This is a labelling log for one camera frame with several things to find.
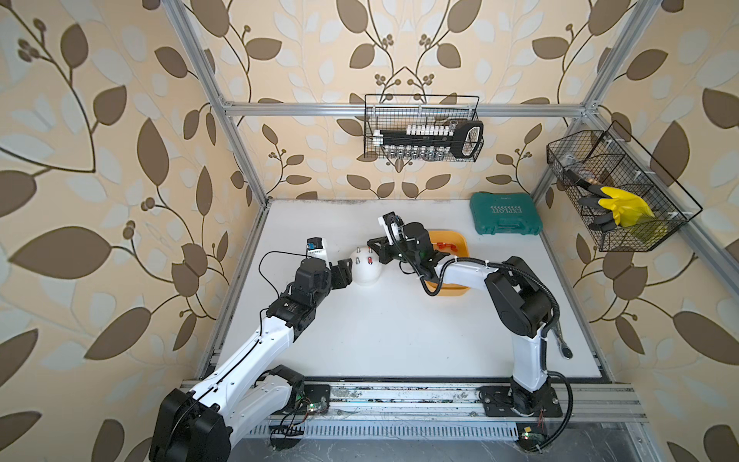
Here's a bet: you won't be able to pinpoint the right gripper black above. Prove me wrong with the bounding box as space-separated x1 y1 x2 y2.
368 234 420 267

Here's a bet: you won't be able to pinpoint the white dome screw holder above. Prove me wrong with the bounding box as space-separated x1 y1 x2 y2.
351 246 382 287

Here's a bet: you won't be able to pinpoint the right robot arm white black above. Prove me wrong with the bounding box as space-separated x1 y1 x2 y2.
368 213 560 416

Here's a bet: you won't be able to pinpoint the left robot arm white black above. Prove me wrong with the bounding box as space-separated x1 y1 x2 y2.
148 257 352 461

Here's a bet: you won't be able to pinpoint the yellow plastic tray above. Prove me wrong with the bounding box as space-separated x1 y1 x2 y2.
429 230 470 298

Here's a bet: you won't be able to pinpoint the green plastic tool case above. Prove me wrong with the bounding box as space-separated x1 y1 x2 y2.
469 192 543 236

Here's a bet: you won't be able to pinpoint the black pliers in basket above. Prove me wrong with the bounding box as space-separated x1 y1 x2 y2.
565 169 617 233

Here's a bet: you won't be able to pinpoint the yellow rubber glove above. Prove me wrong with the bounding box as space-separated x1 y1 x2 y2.
598 187 656 227

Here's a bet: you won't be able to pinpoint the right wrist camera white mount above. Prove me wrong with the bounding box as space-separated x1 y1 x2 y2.
378 212 404 246

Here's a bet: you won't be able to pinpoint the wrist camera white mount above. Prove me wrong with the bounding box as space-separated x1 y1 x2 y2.
305 237 328 262
378 212 404 246

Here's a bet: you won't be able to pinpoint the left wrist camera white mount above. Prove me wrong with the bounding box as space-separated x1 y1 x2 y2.
305 237 328 262

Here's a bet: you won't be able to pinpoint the socket set rail black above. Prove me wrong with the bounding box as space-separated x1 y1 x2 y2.
369 119 484 162

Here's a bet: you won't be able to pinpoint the black wire basket back wall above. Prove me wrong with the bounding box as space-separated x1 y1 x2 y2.
363 94 484 163

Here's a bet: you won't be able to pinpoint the black wire basket wall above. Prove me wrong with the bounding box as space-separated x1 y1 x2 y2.
363 94 484 163
547 121 704 252

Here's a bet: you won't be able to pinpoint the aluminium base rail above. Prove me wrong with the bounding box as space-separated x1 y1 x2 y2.
221 378 647 443

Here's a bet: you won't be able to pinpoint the ratchet wrench green handle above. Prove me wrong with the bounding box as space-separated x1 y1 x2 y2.
552 323 573 360

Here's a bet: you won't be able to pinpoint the black wire basket right wall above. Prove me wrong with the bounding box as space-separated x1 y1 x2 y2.
547 121 704 252

